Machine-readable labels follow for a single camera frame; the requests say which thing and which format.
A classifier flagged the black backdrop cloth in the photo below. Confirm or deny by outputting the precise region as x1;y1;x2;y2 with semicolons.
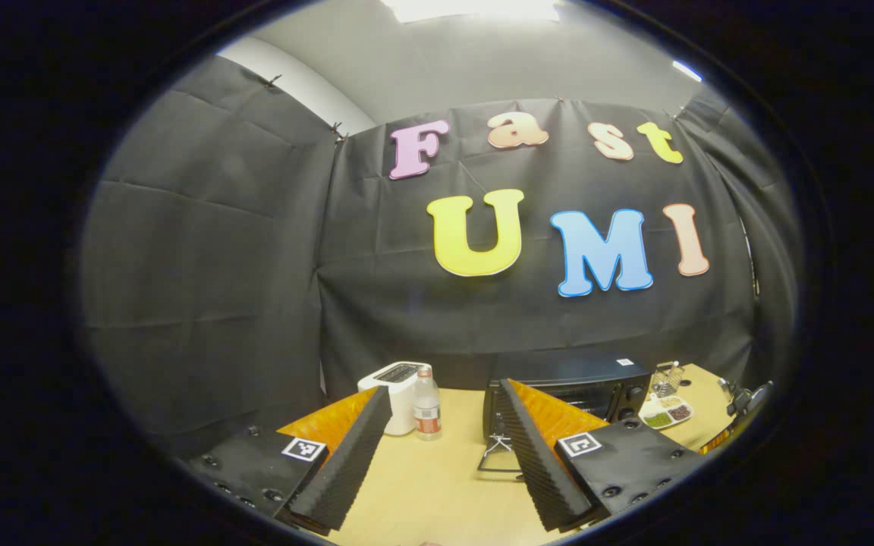
80;55;798;456

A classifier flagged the white toaster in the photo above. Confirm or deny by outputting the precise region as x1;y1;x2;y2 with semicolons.
357;361;435;438

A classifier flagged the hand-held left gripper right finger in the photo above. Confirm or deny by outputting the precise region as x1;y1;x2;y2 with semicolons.
498;378;715;534

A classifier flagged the white divided dish of beans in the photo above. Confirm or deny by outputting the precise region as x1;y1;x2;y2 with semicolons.
637;394;696;431

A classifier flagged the large ceiling light panel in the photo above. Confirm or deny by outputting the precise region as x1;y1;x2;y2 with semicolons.
380;0;564;24

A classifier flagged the metal wire basket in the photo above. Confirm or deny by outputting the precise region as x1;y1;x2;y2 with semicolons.
649;360;685;400

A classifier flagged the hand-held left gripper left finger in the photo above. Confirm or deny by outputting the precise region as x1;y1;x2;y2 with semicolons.
168;384;396;532

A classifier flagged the black electric oven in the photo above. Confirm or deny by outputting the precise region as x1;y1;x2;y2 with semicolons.
477;355;655;483

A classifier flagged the clear bottle with red label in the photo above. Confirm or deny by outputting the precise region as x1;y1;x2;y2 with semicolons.
412;365;443;443

